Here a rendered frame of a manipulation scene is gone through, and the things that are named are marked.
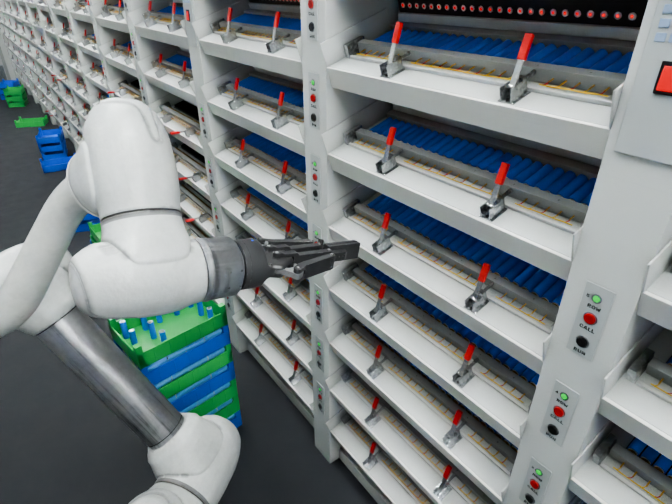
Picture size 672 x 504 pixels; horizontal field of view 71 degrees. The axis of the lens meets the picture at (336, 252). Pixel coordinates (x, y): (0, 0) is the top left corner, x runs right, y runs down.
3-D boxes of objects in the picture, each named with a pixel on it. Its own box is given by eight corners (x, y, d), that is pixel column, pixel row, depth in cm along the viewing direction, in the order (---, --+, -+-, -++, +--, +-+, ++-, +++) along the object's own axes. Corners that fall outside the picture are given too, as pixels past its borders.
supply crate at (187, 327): (140, 370, 138) (135, 348, 134) (112, 337, 150) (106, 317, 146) (228, 324, 156) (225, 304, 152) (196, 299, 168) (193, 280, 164)
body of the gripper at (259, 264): (219, 275, 74) (271, 268, 80) (244, 301, 68) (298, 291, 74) (223, 231, 71) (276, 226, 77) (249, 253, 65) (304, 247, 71)
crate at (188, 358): (146, 389, 142) (140, 370, 138) (118, 356, 154) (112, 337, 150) (231, 343, 160) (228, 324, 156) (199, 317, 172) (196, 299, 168)
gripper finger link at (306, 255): (270, 250, 72) (275, 254, 71) (330, 244, 79) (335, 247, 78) (268, 273, 74) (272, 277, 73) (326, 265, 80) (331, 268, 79)
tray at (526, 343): (543, 377, 80) (544, 342, 74) (332, 239, 122) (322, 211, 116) (611, 306, 86) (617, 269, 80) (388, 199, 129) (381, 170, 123)
